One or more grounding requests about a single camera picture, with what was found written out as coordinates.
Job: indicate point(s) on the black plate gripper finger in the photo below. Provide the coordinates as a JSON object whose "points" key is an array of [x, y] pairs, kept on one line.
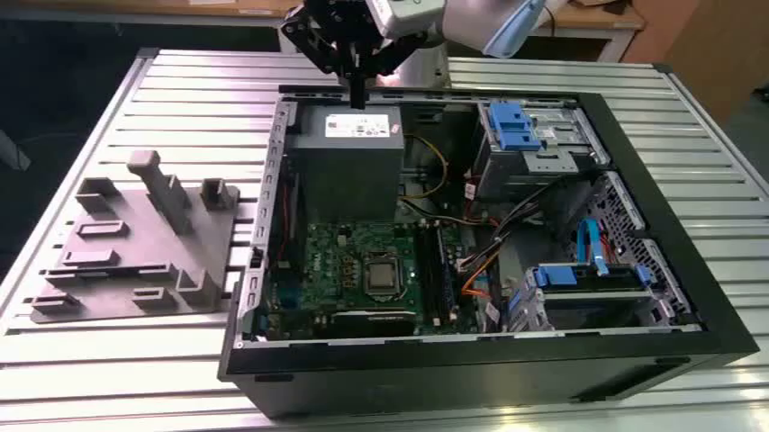
{"points": [[309, 40]]}

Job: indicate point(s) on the black bar gripper finger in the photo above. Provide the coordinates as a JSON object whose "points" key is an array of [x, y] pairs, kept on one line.
{"points": [[393, 58]]}

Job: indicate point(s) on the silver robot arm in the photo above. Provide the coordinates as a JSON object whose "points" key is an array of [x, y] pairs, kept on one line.
{"points": [[421, 63]]}

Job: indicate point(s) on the black RAM slot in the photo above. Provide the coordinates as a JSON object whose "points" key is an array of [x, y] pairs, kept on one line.
{"points": [[428, 270]]}

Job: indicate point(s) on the blue drive latch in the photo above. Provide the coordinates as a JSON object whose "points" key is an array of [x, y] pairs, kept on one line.
{"points": [[511, 130]]}

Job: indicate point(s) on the grey power supply unit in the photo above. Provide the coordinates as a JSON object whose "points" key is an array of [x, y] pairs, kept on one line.
{"points": [[349, 180]]}

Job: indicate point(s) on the metal drive cage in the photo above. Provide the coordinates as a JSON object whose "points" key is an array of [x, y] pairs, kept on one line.
{"points": [[541, 171]]}

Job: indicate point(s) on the wooden desk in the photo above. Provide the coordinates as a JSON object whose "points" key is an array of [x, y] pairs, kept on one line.
{"points": [[601, 15]]}

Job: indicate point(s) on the CPU socket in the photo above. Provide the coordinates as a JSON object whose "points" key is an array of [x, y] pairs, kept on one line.
{"points": [[382, 257]]}

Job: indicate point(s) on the silver CPU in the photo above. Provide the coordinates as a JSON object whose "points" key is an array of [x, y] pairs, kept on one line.
{"points": [[382, 275]]}

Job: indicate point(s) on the green motherboard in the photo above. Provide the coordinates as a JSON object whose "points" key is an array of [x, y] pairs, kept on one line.
{"points": [[328, 270]]}

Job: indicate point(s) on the grey parts rack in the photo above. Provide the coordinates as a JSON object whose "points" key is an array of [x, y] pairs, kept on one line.
{"points": [[145, 234]]}

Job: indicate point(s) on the brown wooden cabinet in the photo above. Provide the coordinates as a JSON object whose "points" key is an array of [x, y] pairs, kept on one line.
{"points": [[709, 45]]}

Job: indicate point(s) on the hard disk in blue carrier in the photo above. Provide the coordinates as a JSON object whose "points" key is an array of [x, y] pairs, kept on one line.
{"points": [[556, 275]]}

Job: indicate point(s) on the grey chair leg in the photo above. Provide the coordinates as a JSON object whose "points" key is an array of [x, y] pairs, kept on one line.
{"points": [[13, 153]]}

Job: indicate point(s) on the black graphics card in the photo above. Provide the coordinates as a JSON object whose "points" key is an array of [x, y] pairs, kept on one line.
{"points": [[373, 321]]}

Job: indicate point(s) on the metal disk bay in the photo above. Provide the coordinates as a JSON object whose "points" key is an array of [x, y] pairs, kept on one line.
{"points": [[535, 315]]}

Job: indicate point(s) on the black PC case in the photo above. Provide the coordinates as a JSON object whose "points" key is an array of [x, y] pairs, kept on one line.
{"points": [[481, 360]]}

